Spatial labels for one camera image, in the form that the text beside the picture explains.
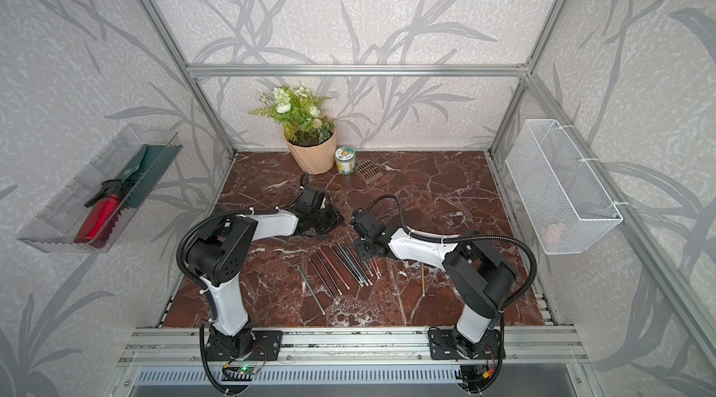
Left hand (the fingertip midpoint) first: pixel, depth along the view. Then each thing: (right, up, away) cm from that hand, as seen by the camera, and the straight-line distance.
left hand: (346, 218), depth 97 cm
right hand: (+6, -7, -7) cm, 12 cm away
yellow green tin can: (-2, +21, +11) cm, 24 cm away
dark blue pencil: (-6, -17, -13) cm, 22 cm away
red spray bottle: (-49, +8, -37) cm, 62 cm away
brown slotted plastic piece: (+7, +17, +14) cm, 23 cm away
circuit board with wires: (-22, -35, -27) cm, 49 cm away
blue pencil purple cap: (+4, -14, -11) cm, 18 cm away
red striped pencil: (-3, -14, -10) cm, 18 cm away
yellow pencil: (+25, -18, -13) cm, 33 cm away
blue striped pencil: (-2, -18, -13) cm, 22 cm away
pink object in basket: (+56, -1, -25) cm, 62 cm away
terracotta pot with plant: (-15, +30, +8) cm, 34 cm away
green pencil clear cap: (+7, -14, -9) cm, 18 cm away
